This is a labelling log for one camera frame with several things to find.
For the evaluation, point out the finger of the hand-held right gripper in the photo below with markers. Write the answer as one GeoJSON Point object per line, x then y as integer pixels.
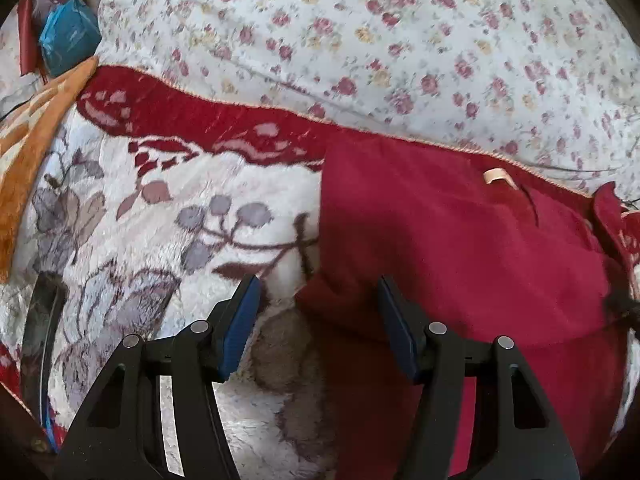
{"type": "Point", "coordinates": [622, 307]}

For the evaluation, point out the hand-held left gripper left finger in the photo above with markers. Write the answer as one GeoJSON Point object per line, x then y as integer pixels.
{"type": "Point", "coordinates": [242, 330]}

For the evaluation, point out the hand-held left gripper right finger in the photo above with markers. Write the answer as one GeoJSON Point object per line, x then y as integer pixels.
{"type": "Point", "coordinates": [400, 330]}

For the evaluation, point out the red fleece garment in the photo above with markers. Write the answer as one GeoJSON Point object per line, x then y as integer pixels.
{"type": "Point", "coordinates": [450, 240]}

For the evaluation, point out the red white floral plush blanket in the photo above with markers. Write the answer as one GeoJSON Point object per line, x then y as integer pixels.
{"type": "Point", "coordinates": [622, 240]}
{"type": "Point", "coordinates": [165, 240]}

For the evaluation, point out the black smartphone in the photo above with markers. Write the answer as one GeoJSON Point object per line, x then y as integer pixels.
{"type": "Point", "coordinates": [42, 320]}

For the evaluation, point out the brass round fitting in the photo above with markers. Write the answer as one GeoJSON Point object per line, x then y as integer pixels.
{"type": "Point", "coordinates": [37, 444]}

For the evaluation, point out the orange patterned plush mat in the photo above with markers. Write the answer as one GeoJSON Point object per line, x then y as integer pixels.
{"type": "Point", "coordinates": [25, 160]}

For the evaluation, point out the white rose print quilt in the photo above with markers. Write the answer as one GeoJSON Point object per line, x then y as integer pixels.
{"type": "Point", "coordinates": [380, 35]}

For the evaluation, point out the blue plastic bag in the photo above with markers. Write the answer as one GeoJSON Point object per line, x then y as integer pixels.
{"type": "Point", "coordinates": [67, 35]}

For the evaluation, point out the red flat object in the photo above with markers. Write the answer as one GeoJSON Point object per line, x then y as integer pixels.
{"type": "Point", "coordinates": [27, 35]}

